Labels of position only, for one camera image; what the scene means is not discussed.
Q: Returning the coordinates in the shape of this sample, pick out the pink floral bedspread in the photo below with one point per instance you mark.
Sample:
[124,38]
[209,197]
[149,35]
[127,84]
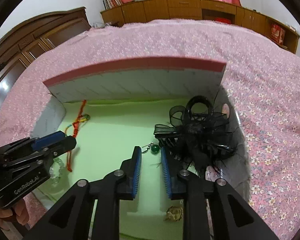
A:
[262,82]

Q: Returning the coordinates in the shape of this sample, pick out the pink hair clip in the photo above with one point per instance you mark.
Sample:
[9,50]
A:
[214,173]

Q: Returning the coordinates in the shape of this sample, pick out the person's left hand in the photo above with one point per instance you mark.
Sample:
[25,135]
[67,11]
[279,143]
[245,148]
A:
[20,211]

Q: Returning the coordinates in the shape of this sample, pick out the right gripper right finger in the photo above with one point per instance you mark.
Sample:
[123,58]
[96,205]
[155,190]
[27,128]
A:
[212,210]

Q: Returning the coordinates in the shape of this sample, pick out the books on shelf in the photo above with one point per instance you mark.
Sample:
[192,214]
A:
[110,4]

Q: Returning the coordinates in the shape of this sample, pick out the dark wooden headboard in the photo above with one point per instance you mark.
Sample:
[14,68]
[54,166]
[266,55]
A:
[37,35]

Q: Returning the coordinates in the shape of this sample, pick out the red cardboard box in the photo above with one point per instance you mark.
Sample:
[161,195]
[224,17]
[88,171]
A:
[112,107]

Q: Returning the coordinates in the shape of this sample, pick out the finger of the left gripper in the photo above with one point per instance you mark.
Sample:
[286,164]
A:
[60,147]
[43,142]

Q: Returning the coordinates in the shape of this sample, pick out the long wooden cabinet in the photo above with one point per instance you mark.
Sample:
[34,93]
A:
[148,10]

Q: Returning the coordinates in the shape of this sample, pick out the red gift box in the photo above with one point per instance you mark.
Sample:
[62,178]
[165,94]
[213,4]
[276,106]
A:
[277,33]

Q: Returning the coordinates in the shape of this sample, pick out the red item in cabinet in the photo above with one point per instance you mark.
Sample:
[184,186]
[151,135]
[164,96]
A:
[223,20]

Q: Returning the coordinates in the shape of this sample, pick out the green bead earring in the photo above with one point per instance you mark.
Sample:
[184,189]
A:
[152,147]

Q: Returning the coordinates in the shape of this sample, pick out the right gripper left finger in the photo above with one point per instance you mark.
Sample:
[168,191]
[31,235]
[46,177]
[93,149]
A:
[90,210]

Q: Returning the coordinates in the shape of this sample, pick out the black bow hair claw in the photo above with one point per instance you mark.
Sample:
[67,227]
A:
[197,135]

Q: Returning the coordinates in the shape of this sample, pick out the gold pearl brooch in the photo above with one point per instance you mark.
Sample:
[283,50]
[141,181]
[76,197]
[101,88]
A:
[174,214]

